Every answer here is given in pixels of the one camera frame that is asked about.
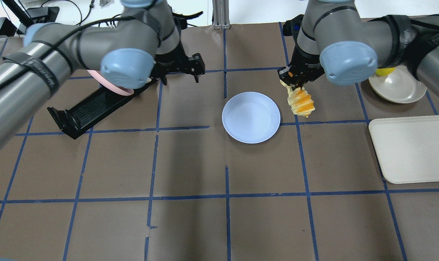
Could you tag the white tray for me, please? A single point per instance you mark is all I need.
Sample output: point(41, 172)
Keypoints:
point(407, 148)

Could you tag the black monitor stand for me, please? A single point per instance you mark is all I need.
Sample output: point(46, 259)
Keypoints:
point(30, 15)

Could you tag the blue plate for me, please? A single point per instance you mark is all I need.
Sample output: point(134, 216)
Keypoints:
point(251, 117)

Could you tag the pink plate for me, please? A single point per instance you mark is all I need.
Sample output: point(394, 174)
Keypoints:
point(107, 84)

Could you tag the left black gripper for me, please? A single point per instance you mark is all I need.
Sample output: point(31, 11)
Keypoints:
point(175, 64)

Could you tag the black dish rack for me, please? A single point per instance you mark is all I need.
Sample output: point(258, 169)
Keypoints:
point(74, 122)

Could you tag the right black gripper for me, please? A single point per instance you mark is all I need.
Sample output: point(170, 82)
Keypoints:
point(304, 64)

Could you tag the yellow lemon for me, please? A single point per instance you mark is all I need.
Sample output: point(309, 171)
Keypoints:
point(384, 71)

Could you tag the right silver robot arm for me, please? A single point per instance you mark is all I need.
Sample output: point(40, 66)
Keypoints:
point(333, 40)

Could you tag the cream plate with lemon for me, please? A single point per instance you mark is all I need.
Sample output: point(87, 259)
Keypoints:
point(399, 86)

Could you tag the aluminium frame post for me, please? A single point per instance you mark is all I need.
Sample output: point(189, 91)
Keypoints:
point(221, 19)

